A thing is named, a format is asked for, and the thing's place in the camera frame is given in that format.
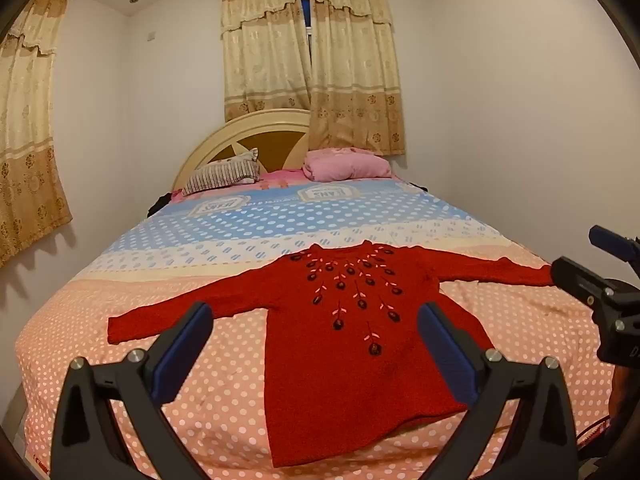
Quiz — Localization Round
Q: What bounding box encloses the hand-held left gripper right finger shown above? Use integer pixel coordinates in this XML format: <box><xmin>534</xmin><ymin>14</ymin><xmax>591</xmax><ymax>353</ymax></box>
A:
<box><xmin>417</xmin><ymin>301</ymin><xmax>581</xmax><ymax>480</ymax></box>

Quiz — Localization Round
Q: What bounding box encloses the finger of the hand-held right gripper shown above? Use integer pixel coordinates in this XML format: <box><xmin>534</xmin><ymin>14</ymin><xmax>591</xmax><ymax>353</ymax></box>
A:
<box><xmin>588</xmin><ymin>225</ymin><xmax>640</xmax><ymax>263</ymax></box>
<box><xmin>550</xmin><ymin>256</ymin><xmax>617</xmax><ymax>310</ymax></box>

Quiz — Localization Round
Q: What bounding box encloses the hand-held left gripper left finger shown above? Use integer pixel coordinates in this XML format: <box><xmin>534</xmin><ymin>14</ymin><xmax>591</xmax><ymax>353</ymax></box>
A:
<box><xmin>50</xmin><ymin>301</ymin><xmax>216</xmax><ymax>480</ymax></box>

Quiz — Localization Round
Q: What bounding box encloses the red embroidered knit sweater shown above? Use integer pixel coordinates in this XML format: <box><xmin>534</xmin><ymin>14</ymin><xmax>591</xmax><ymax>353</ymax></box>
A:
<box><xmin>107</xmin><ymin>240</ymin><xmax>556</xmax><ymax>468</ymax></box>

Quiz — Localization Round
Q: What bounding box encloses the person's dark clothing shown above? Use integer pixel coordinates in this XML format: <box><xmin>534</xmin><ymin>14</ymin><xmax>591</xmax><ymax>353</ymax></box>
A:
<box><xmin>590</xmin><ymin>364</ymin><xmax>640</xmax><ymax>480</ymax></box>

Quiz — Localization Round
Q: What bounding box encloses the polka dot bedspread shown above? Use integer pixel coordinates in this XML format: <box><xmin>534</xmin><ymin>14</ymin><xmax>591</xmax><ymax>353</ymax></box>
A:
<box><xmin>15</xmin><ymin>177</ymin><xmax>621</xmax><ymax>480</ymax></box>

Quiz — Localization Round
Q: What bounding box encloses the red plaid cloth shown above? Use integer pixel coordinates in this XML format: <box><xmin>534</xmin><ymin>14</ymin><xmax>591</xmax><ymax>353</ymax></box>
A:
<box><xmin>575</xmin><ymin>417</ymin><xmax>616</xmax><ymax>451</ymax></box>

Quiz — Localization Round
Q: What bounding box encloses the black bag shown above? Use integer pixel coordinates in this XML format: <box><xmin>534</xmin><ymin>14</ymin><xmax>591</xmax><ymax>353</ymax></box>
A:
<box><xmin>148</xmin><ymin>190</ymin><xmax>183</xmax><ymax>218</ymax></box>

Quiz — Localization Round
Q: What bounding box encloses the striped pillow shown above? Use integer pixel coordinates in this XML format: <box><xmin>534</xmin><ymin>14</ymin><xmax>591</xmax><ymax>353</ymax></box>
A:
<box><xmin>181</xmin><ymin>148</ymin><xmax>263</xmax><ymax>197</ymax></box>

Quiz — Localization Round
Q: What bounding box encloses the pink bed sheet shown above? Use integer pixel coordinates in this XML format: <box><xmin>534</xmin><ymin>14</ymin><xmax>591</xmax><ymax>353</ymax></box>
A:
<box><xmin>260</xmin><ymin>169</ymin><xmax>307</xmax><ymax>190</ymax></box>

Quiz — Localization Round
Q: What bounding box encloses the pink pillow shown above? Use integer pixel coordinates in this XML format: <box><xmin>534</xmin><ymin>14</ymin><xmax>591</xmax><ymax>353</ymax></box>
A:
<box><xmin>302</xmin><ymin>147</ymin><xmax>393</xmax><ymax>183</ymax></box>

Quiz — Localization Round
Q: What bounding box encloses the cream wooden headboard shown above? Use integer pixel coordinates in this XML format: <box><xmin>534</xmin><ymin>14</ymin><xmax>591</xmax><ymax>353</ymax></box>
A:
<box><xmin>172</xmin><ymin>108</ymin><xmax>313</xmax><ymax>191</ymax></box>

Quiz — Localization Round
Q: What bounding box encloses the beige floral side curtain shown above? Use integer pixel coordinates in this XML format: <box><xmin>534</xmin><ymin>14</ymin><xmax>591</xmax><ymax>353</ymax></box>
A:
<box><xmin>0</xmin><ymin>0</ymin><xmax>73</xmax><ymax>268</ymax></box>

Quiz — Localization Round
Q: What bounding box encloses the beige floral window curtain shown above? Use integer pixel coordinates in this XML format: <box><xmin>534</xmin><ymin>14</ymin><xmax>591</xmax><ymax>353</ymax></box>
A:
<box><xmin>220</xmin><ymin>0</ymin><xmax>313</xmax><ymax>123</ymax></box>
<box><xmin>306</xmin><ymin>0</ymin><xmax>407</xmax><ymax>157</ymax></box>

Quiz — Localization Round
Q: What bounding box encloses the window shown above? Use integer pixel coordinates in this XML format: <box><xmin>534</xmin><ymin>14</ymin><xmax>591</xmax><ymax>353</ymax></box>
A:
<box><xmin>300</xmin><ymin>0</ymin><xmax>315</xmax><ymax>66</ymax></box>

